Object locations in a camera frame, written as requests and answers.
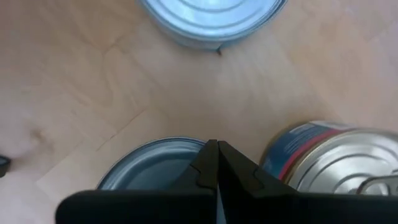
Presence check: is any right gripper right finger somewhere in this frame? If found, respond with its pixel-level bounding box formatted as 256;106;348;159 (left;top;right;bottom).
218;140;398;224

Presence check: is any teal label tuna can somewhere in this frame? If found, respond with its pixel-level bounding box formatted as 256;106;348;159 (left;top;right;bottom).
136;0;289;52

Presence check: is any green label tuna can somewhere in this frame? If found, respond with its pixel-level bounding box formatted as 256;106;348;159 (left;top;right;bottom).
96;136;218;191

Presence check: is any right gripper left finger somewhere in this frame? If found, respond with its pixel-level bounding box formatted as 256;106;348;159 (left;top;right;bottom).
55;139;218;224

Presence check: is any blue label gold can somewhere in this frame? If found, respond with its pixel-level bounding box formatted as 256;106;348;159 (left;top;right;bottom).
259;120;398;196

